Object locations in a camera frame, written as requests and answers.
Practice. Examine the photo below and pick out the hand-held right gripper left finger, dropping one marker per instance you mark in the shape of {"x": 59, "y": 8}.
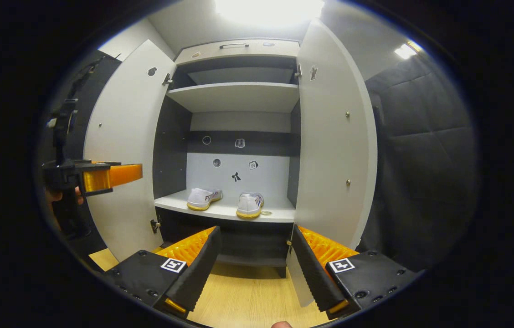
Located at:
{"x": 197, "y": 269}

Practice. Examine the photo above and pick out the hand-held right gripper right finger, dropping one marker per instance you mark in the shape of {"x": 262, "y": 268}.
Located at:
{"x": 314, "y": 269}

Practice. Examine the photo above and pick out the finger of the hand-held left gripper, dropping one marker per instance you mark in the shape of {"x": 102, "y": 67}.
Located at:
{"x": 120, "y": 174}

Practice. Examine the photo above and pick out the white shoe cabinet door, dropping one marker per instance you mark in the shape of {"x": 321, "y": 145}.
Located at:
{"x": 129, "y": 123}
{"x": 334, "y": 136}

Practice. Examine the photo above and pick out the white shoe with yellow sole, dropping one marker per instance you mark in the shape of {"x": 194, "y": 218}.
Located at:
{"x": 249, "y": 204}
{"x": 202, "y": 198}

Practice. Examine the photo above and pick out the white grey shoe cabinet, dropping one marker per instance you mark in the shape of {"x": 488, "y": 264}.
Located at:
{"x": 234, "y": 98}

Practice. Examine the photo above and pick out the grey cabinet drawer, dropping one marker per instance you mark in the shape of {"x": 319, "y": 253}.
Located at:
{"x": 211, "y": 52}

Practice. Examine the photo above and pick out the black backdrop cloth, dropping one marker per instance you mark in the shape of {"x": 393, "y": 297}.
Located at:
{"x": 84, "y": 136}
{"x": 425, "y": 159}

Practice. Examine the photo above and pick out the large ceiling light panel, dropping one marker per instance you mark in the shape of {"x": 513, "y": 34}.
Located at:
{"x": 268, "y": 10}

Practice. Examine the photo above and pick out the small ceiling light panel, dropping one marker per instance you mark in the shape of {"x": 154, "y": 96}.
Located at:
{"x": 406, "y": 50}

